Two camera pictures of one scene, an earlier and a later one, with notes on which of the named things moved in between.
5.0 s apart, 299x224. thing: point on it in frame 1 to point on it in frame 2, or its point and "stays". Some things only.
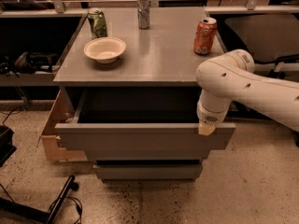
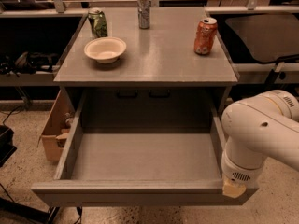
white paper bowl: [106, 50] stays
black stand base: [24, 209] stays
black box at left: [7, 147] stays
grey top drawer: [139, 120] to [141, 169]
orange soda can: [205, 35] stays
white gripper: [209, 117] to [239, 174]
